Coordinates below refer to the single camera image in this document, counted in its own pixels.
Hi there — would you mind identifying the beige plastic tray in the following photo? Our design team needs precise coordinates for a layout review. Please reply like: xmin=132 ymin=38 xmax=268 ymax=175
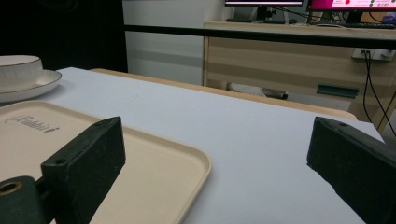
xmin=0 ymin=100 xmax=213 ymax=224

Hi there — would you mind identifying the black keyboard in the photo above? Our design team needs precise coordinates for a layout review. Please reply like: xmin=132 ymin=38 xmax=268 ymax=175
xmin=337 ymin=21 xmax=396 ymax=30

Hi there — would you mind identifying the white ribbed cup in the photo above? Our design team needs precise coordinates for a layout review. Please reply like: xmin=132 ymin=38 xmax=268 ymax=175
xmin=0 ymin=55 xmax=44 ymax=92

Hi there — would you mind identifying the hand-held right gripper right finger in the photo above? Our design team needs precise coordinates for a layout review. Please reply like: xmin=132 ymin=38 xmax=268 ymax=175
xmin=306 ymin=116 xmax=396 ymax=224

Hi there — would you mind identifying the black cable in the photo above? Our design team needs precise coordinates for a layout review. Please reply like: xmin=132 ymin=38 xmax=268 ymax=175
xmin=362 ymin=49 xmax=396 ymax=138

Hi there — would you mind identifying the white saucer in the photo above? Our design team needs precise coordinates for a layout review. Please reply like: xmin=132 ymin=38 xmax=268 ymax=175
xmin=0 ymin=69 xmax=63 ymax=104

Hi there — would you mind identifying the black curtain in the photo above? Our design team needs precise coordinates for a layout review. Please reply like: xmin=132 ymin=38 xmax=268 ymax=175
xmin=0 ymin=0 xmax=129 ymax=74

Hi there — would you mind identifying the white power strip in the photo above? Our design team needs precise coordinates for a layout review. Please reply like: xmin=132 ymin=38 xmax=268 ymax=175
xmin=351 ymin=48 xmax=396 ymax=62

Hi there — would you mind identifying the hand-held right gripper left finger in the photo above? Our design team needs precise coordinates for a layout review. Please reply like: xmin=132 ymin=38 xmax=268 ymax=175
xmin=40 ymin=116 xmax=127 ymax=224

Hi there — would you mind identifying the wooden desk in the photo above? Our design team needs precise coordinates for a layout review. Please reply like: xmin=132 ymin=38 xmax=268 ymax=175
xmin=202 ymin=20 xmax=396 ymax=132

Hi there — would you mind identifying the black horizontal rail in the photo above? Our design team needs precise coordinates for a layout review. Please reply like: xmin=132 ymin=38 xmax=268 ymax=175
xmin=123 ymin=24 xmax=396 ymax=50

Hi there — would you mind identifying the computer monitor with pink screen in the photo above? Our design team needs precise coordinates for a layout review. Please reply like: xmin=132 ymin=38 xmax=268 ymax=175
xmin=307 ymin=0 xmax=396 ymax=22

